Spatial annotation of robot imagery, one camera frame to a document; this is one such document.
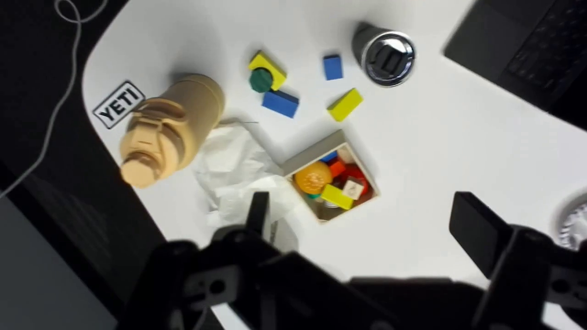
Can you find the blue rectangular block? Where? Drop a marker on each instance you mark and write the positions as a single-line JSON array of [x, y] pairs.
[[281, 103]]

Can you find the yellow wedge block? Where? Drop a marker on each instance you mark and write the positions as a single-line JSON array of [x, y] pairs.
[[346, 105]]

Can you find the green hexagonal block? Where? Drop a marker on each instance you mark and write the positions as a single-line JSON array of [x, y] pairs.
[[261, 80]]

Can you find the yellow block in box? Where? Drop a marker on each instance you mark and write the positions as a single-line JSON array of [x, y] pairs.
[[338, 197]]

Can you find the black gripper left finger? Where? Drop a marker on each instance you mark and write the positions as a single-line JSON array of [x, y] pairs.
[[259, 213]]

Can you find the crumpled clear plastic bag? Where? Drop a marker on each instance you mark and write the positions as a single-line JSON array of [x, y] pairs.
[[236, 166]]

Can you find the tan bottle with lid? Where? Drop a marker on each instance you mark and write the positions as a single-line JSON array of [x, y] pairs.
[[175, 125]]

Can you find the blue cube block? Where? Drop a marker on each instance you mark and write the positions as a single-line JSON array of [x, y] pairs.
[[333, 67]]

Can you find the small wooden toy box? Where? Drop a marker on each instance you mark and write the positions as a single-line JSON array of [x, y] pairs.
[[313, 153]]

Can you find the YETI sticker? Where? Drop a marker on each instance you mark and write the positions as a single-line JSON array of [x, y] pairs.
[[118, 103]]

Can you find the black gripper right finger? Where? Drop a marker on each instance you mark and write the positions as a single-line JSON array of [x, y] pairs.
[[480, 230]]

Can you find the red toy block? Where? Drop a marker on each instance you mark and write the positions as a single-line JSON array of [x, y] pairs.
[[360, 177]]

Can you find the black laptop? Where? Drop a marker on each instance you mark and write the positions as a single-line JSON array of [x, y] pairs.
[[525, 43]]

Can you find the black tumbler with silver lid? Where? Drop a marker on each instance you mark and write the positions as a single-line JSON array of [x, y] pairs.
[[384, 56]]

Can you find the orange toy ball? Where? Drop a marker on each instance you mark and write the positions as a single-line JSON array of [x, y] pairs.
[[313, 179]]

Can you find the yellow square block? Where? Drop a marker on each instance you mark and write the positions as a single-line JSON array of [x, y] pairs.
[[272, 67]]

